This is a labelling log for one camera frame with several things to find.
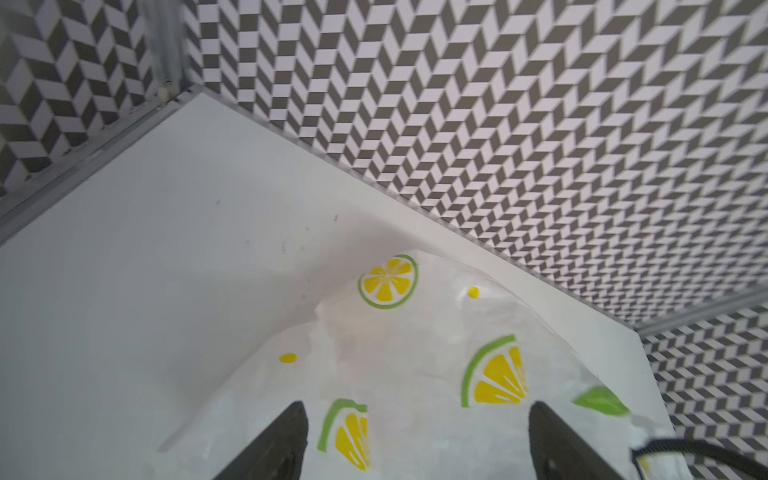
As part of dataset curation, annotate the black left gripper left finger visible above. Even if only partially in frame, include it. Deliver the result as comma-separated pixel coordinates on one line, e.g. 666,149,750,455
214,401,309,480

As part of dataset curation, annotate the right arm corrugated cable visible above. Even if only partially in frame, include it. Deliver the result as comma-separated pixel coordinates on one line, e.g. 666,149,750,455
629,437,768,480

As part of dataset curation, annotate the white lemon-print plastic bag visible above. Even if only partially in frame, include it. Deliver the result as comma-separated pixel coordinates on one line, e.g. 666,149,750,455
158,251,691,479

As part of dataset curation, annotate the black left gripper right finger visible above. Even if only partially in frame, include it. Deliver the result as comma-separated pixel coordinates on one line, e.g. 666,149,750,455
528,401,622,480

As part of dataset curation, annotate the aluminium corner post right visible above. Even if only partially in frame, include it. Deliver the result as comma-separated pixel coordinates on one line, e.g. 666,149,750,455
634,284,767,338

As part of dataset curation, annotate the aluminium corner post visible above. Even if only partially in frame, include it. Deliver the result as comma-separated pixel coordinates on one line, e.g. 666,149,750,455
634,284,767,338
138,0,189,101

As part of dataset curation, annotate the aluminium corner post left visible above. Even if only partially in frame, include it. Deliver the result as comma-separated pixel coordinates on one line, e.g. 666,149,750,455
138,0,189,101

